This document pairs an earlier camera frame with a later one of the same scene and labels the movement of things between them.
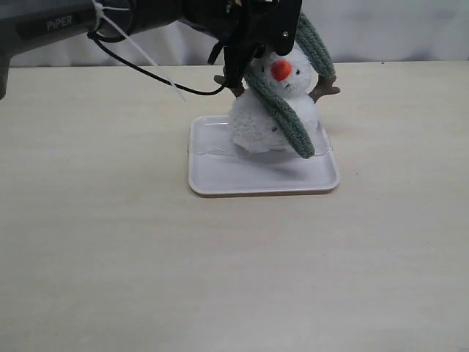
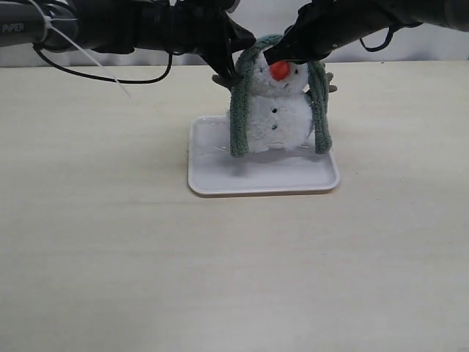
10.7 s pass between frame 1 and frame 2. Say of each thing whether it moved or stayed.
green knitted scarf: moved
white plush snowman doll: stayed
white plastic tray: stayed
